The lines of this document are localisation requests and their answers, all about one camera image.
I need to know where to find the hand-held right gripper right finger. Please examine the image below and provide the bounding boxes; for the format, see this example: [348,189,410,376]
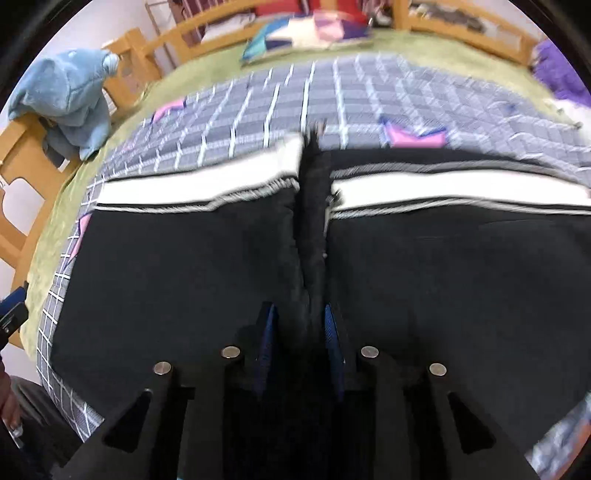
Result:
[323,302,541,480]

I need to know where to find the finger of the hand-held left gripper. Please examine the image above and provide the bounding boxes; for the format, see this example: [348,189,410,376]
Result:
[0,286,29,344]

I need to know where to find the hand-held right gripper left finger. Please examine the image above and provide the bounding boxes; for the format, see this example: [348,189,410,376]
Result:
[60,302,280,480]

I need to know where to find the black pants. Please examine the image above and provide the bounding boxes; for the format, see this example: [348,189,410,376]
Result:
[48,122,591,480]

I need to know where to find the person's left hand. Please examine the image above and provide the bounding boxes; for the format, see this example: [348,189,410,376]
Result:
[0,355,24,437]

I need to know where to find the blue plush blanket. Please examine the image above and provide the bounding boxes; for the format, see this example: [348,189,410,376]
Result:
[7,48,122,161]

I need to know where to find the grey checked quilt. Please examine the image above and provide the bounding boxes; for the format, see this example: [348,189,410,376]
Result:
[37,53,591,472]

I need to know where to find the green bed sheet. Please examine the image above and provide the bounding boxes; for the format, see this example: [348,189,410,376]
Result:
[23,28,578,361]

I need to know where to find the geometric patterned cushion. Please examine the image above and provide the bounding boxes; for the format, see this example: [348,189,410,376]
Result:
[240,11,375,65]

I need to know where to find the red chair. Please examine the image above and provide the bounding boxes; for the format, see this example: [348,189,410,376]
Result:
[309,0,366,24]
[255,0,304,17]

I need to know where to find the white flowered pillow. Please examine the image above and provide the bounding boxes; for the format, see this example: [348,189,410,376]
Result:
[551,99,591,130]

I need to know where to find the purple plush toy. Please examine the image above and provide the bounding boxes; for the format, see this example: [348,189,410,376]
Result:
[531,39,591,107]

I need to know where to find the wooden bed frame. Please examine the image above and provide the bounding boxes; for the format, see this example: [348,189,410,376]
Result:
[0,0,539,352]

